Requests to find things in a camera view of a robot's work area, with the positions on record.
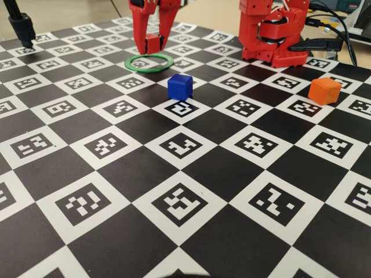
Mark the black tripod leg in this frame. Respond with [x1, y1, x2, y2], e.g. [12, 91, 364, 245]
[7, 0, 37, 49]

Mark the black power plug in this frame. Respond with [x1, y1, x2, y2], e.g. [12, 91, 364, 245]
[289, 36, 345, 53]

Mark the green ring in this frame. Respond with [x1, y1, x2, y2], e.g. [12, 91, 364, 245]
[124, 54, 174, 73]

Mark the black white ArUco checkerboard mat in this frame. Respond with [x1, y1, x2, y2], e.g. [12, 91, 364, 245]
[0, 16, 371, 278]

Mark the red cube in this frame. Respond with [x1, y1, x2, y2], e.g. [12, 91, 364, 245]
[146, 33, 163, 54]

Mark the black usb plug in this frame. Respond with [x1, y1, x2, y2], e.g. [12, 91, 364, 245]
[306, 17, 333, 29]

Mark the thick black cable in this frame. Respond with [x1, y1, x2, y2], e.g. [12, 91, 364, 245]
[310, 1, 358, 66]

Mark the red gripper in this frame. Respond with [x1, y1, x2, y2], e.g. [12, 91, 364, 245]
[129, 0, 189, 55]

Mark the grey laptop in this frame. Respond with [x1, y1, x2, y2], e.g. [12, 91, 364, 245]
[346, 0, 371, 44]

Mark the blue cube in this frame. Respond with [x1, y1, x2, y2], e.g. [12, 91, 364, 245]
[167, 74, 194, 101]

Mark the green tool case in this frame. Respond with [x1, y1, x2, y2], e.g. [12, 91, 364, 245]
[333, 0, 360, 12]

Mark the red perforated robot base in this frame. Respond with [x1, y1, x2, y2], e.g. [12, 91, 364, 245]
[242, 43, 308, 69]

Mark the orange cube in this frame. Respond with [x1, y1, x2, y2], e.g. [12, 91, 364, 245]
[307, 77, 342, 105]

